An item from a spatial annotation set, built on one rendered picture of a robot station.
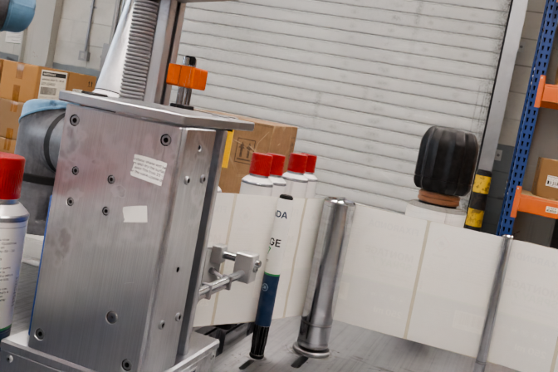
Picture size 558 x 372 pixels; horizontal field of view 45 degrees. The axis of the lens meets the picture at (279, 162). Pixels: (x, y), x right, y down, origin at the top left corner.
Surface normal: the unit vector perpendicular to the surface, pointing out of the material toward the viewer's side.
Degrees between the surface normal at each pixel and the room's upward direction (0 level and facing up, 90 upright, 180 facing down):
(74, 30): 90
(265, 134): 90
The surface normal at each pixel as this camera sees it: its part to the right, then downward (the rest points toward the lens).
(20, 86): -0.25, 0.04
